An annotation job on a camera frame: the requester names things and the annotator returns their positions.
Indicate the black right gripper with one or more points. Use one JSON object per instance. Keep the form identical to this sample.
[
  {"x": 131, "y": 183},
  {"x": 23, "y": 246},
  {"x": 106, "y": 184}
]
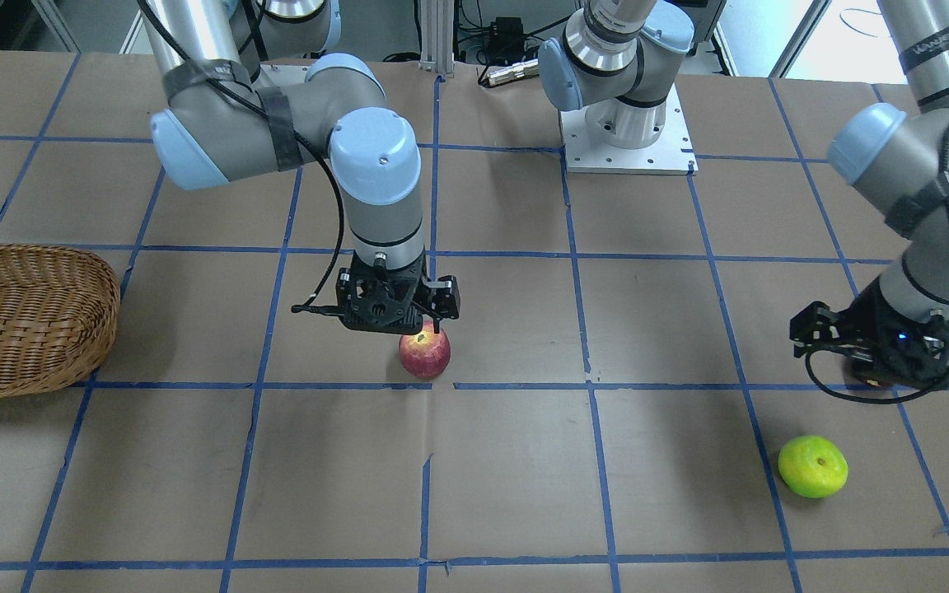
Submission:
[{"x": 444, "y": 299}]

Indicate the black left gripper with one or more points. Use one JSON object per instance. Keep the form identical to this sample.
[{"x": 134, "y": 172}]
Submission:
[{"x": 876, "y": 317}]

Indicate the red apple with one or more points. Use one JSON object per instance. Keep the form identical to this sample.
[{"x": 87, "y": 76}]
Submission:
[{"x": 427, "y": 353}]

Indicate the dark purple apple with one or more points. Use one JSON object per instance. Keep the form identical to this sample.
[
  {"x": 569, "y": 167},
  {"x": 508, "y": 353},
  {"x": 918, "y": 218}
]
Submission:
[{"x": 860, "y": 373}]

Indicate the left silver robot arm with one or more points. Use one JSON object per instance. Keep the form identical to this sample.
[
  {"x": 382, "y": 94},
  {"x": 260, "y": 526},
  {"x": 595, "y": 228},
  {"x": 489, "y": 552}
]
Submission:
[{"x": 616, "y": 61}]

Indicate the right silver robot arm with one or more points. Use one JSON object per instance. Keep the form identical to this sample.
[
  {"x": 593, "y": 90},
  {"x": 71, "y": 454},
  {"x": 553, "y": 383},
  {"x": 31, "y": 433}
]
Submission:
[{"x": 253, "y": 90}]

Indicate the woven wicker basket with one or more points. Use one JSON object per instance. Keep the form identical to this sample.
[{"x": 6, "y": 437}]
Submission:
[{"x": 59, "y": 311}]

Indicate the green apple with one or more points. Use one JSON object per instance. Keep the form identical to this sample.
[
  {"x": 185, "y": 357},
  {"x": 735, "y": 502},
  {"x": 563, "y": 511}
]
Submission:
[{"x": 812, "y": 466}]

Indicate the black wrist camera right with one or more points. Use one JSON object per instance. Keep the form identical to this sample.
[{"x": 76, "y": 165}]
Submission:
[{"x": 444, "y": 298}]

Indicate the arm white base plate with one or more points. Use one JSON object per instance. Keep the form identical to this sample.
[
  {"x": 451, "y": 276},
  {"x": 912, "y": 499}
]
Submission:
[
  {"x": 280, "y": 75},
  {"x": 615, "y": 138}
]

